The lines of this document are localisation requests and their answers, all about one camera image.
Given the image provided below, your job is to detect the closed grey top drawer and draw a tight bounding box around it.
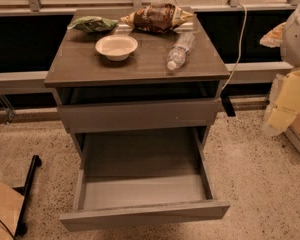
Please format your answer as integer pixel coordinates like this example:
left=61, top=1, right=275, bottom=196
left=58, top=99, right=221, bottom=133

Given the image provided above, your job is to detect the black cable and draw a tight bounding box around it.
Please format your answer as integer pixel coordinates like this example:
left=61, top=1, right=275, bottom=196
left=0, top=210, right=16, bottom=240

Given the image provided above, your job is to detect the white cable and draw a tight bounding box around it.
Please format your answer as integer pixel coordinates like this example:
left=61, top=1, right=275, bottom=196
left=219, top=3, right=249, bottom=93

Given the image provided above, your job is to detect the cardboard box left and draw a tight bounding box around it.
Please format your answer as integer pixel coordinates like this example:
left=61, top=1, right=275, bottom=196
left=0, top=181, right=23, bottom=240

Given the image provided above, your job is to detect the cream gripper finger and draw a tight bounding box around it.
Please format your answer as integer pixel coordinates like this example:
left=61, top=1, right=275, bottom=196
left=266, top=68, right=300, bottom=131
left=260, top=22, right=286, bottom=48

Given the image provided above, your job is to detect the green chip bag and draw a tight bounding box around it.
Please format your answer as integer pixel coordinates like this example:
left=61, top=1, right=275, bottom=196
left=67, top=16, right=118, bottom=33

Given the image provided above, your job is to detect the black stand leg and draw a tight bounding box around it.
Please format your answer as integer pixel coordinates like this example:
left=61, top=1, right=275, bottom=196
left=15, top=155, right=42, bottom=237

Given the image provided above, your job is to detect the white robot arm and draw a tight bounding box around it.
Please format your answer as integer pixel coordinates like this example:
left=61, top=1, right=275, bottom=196
left=260, top=4, right=300, bottom=136

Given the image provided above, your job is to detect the grey drawer cabinet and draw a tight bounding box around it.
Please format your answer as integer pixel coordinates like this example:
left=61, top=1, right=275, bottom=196
left=45, top=19, right=229, bottom=160

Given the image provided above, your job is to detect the white bowl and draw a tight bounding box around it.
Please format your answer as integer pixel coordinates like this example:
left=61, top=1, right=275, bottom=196
left=95, top=35, right=138, bottom=61

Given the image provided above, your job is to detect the brown snack bag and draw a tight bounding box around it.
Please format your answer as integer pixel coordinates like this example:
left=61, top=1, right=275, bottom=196
left=121, top=3, right=194, bottom=33

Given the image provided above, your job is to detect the open grey middle drawer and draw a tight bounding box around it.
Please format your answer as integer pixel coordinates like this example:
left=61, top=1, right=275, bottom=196
left=60, top=128, right=230, bottom=231

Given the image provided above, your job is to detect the clear plastic water bottle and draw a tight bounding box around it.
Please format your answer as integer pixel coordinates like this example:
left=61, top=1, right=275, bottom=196
left=167, top=33, right=195, bottom=71

